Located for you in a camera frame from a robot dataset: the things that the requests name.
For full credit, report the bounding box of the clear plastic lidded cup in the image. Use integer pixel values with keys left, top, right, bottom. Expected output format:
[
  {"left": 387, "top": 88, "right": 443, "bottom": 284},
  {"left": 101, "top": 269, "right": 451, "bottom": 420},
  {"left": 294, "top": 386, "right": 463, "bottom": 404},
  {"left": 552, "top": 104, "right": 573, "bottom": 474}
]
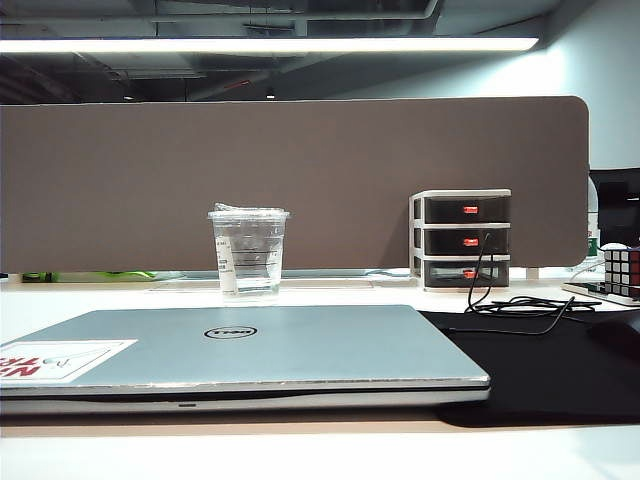
[{"left": 207, "top": 201, "right": 293, "bottom": 302}]

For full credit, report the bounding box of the silver Dell laptop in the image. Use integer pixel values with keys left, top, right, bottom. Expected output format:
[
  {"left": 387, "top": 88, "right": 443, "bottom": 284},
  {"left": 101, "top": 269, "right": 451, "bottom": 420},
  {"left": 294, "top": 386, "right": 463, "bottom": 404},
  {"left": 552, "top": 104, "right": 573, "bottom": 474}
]
[{"left": 0, "top": 303, "right": 492, "bottom": 416}]

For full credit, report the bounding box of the brown fabric desk partition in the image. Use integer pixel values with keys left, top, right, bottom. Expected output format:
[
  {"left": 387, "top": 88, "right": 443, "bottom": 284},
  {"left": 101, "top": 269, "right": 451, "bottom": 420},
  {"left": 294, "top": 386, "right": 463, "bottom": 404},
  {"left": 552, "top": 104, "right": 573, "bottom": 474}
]
[{"left": 0, "top": 94, "right": 591, "bottom": 274}]

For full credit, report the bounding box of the dark translucent organizer drawer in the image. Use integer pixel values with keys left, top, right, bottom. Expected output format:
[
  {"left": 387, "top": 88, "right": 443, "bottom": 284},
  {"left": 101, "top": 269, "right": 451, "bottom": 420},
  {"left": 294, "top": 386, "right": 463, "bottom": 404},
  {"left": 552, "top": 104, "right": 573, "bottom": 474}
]
[
  {"left": 423, "top": 228, "right": 511, "bottom": 256},
  {"left": 423, "top": 195, "right": 511, "bottom": 225}
]

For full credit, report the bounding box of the clear organizer drawer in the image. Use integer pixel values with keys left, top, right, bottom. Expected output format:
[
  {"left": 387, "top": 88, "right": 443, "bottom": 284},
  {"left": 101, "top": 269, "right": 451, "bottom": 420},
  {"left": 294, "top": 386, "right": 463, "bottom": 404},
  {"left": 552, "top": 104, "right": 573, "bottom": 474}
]
[{"left": 423, "top": 259, "right": 511, "bottom": 288}]

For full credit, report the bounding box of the flat green object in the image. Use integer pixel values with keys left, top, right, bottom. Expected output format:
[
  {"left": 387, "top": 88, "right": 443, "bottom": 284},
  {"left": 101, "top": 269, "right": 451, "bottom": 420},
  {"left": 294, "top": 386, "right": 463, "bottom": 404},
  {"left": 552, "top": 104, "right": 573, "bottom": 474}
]
[{"left": 102, "top": 269, "right": 157, "bottom": 282}]

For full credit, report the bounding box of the long ceiling light strip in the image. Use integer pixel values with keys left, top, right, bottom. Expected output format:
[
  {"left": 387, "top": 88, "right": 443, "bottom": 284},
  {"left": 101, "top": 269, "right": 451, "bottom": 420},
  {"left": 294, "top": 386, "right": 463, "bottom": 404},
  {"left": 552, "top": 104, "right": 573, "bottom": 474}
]
[{"left": 0, "top": 35, "right": 541, "bottom": 54}]

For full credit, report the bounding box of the black desk mat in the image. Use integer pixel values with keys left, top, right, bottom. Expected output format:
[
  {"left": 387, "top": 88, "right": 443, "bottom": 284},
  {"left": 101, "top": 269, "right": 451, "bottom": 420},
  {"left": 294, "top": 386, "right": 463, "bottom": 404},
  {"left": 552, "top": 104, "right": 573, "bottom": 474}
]
[{"left": 417, "top": 307, "right": 640, "bottom": 429}]

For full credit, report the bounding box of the plastic bottle green label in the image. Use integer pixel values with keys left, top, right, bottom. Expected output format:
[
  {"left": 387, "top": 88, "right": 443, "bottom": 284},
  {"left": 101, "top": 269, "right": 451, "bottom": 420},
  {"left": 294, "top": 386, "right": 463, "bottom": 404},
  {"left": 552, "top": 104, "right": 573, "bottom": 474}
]
[{"left": 585, "top": 174, "right": 603, "bottom": 261}]

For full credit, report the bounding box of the black monitor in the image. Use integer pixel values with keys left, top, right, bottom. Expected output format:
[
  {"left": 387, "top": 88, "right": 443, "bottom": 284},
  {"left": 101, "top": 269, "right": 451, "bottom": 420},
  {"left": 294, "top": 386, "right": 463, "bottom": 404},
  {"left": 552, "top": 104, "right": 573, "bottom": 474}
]
[{"left": 589, "top": 168, "right": 640, "bottom": 248}]

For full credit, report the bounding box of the black Rubik's cube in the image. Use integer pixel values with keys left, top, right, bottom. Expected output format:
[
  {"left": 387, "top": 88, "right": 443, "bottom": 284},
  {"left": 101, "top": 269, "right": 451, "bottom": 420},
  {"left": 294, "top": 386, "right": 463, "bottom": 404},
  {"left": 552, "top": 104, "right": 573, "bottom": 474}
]
[{"left": 602, "top": 242, "right": 640, "bottom": 301}]

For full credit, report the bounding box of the black computer mouse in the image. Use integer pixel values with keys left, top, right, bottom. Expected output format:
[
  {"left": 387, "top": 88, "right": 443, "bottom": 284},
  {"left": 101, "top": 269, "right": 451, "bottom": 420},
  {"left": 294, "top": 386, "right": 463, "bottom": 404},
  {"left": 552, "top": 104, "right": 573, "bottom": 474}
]
[{"left": 585, "top": 317, "right": 640, "bottom": 362}]

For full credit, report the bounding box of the white drawer organizer frame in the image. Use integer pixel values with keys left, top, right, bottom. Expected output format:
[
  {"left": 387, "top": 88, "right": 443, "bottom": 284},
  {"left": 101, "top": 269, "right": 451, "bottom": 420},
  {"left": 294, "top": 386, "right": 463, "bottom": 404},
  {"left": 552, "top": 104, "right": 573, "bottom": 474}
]
[{"left": 408, "top": 188, "right": 513, "bottom": 293}]

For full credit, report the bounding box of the thin black cable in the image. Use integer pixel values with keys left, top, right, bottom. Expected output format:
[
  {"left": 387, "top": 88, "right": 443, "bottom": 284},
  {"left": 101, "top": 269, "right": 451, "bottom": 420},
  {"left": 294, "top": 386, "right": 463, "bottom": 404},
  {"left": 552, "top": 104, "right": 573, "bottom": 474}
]
[{"left": 447, "top": 230, "right": 604, "bottom": 336}]

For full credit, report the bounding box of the white cable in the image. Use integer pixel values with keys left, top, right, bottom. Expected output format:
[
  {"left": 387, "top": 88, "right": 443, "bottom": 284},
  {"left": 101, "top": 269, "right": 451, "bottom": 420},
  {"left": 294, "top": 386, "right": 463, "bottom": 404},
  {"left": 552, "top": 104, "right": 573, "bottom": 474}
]
[{"left": 567, "top": 257, "right": 606, "bottom": 276}]

